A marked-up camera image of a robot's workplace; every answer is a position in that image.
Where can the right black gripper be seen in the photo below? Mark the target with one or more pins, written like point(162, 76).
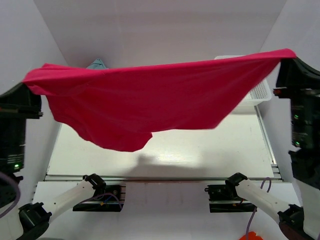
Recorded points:
point(295, 74)

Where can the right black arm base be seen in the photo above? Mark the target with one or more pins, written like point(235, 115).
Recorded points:
point(222, 201)

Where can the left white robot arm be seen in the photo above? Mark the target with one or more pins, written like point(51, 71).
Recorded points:
point(31, 220)

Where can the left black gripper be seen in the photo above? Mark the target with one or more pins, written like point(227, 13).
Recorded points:
point(20, 101)

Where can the magenta red t shirt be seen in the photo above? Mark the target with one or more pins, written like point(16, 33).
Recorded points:
point(120, 108)

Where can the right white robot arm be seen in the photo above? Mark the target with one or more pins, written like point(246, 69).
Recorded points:
point(296, 211)

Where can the white perforated plastic basket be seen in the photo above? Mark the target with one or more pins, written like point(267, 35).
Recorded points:
point(260, 93)

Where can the folded light blue t shirt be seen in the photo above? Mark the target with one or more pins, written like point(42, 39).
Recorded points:
point(97, 64)

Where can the orange object at bottom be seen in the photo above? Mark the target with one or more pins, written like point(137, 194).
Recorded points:
point(251, 236)

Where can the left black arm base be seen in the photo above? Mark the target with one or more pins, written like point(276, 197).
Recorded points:
point(110, 199)

